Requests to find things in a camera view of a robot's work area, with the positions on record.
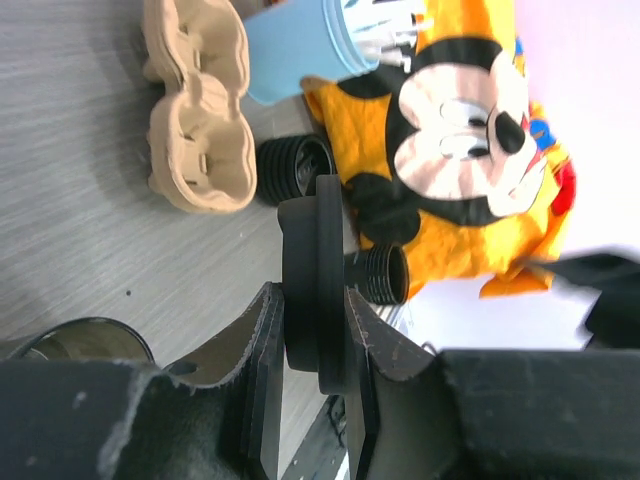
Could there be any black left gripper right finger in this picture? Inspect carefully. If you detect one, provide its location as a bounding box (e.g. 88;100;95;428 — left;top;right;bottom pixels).
344;292;639;479

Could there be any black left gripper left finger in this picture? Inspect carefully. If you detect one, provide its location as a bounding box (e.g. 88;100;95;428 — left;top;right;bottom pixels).
1;283;284;479

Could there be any black coffee cup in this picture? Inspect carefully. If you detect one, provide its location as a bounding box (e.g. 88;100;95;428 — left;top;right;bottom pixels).
344;244;409;306
1;317;155;363

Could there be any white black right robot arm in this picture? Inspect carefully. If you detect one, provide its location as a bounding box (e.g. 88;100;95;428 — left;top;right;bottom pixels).
388;252;639;352

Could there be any orange cartoon print cloth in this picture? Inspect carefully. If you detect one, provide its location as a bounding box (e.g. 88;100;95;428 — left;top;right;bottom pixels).
305;1;576;297

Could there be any black ribbed cup lid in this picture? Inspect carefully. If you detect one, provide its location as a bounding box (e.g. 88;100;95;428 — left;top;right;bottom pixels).
256;134;336;206

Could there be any brown pulp cup carrier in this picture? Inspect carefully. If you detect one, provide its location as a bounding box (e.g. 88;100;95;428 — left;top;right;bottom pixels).
142;1;257;214

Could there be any light blue straw cup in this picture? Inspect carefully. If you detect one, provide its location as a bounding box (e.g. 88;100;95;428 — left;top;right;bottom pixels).
244;1;433;105

